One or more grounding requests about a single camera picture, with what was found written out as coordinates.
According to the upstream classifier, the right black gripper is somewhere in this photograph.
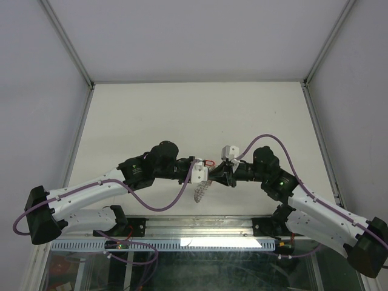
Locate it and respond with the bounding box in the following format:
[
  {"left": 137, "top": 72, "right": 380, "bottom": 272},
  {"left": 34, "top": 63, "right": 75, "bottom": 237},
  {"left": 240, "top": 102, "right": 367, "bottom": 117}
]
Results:
[{"left": 207, "top": 161, "right": 267, "bottom": 189}]

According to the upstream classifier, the silver key red tag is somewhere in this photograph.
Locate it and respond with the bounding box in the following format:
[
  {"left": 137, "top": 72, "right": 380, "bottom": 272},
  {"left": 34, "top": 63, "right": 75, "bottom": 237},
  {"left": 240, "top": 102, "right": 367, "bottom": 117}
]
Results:
[{"left": 204, "top": 159, "right": 215, "bottom": 167}]

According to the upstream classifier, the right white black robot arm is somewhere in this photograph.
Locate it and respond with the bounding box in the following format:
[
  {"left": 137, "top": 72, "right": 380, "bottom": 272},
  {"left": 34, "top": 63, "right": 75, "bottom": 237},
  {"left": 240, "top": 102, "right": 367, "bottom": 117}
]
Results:
[{"left": 209, "top": 146, "right": 387, "bottom": 278}]

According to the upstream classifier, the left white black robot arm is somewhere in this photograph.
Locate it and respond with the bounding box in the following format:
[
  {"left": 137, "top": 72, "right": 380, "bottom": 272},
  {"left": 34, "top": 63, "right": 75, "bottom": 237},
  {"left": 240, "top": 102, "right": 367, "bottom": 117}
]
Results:
[{"left": 24, "top": 141, "right": 200, "bottom": 245}]

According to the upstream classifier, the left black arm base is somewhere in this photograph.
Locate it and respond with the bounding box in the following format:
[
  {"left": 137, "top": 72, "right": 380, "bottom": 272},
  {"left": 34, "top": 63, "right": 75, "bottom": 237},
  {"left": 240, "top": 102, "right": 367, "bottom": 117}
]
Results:
[{"left": 102, "top": 217, "right": 148, "bottom": 238}]

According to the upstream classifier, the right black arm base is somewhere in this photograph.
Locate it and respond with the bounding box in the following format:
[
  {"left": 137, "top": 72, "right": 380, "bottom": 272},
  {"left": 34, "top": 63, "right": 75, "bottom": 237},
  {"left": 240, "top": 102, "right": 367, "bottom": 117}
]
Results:
[{"left": 250, "top": 216, "right": 292, "bottom": 240}]

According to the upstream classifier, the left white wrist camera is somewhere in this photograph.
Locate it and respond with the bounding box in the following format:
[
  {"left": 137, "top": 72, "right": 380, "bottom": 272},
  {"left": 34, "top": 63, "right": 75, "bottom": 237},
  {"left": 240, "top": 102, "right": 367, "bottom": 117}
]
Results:
[{"left": 190, "top": 159, "right": 209, "bottom": 184}]

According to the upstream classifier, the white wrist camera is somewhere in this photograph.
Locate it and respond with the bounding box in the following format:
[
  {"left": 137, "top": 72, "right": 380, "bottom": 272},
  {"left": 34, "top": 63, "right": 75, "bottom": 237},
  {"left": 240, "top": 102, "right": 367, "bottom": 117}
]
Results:
[
  {"left": 190, "top": 159, "right": 209, "bottom": 184},
  {"left": 221, "top": 145, "right": 239, "bottom": 164}
]

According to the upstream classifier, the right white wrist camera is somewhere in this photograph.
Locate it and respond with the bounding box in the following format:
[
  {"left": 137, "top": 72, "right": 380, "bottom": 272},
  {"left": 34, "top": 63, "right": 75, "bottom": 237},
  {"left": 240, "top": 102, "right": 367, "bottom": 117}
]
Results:
[{"left": 221, "top": 145, "right": 239, "bottom": 164}]

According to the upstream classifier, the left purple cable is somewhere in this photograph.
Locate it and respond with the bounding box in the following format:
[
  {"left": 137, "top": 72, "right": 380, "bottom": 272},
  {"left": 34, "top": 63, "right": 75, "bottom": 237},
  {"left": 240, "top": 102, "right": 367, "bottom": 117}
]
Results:
[{"left": 12, "top": 159, "right": 199, "bottom": 236}]

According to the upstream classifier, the purple cable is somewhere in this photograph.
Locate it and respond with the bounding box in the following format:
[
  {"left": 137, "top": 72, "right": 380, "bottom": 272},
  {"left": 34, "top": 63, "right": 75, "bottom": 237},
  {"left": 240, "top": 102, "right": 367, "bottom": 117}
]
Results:
[
  {"left": 12, "top": 159, "right": 199, "bottom": 236},
  {"left": 235, "top": 133, "right": 388, "bottom": 261}
]

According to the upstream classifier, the aluminium mounting rail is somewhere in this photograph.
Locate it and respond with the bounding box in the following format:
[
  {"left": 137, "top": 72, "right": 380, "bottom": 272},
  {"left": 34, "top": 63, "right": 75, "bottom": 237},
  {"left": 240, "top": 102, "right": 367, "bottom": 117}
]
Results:
[{"left": 41, "top": 213, "right": 364, "bottom": 243}]

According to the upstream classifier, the white slotted cable duct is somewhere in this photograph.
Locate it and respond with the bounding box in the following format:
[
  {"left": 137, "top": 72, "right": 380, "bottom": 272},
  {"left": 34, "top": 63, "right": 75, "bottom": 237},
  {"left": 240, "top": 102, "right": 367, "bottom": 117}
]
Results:
[{"left": 51, "top": 237, "right": 275, "bottom": 252}]

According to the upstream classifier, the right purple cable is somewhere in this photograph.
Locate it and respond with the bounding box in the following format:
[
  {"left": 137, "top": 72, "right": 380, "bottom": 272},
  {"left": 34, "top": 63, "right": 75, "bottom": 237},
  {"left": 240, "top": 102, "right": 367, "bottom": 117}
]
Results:
[{"left": 235, "top": 133, "right": 388, "bottom": 261}]

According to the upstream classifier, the right aluminium frame post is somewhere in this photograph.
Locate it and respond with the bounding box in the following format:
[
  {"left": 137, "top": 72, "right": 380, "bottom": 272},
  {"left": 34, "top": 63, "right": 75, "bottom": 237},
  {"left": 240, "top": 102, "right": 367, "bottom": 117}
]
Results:
[{"left": 303, "top": 0, "right": 358, "bottom": 87}]

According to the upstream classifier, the aluminium frame post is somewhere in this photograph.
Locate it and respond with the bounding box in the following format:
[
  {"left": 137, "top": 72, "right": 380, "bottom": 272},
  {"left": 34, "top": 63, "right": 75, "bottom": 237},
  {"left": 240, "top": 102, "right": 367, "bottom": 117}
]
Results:
[
  {"left": 38, "top": 0, "right": 95, "bottom": 88},
  {"left": 303, "top": 0, "right": 358, "bottom": 87}
]

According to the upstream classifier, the left aluminium frame post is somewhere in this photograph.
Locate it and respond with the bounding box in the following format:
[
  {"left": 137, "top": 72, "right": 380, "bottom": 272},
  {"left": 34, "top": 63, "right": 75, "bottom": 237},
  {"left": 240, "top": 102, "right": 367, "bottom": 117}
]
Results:
[{"left": 38, "top": 0, "right": 95, "bottom": 88}]

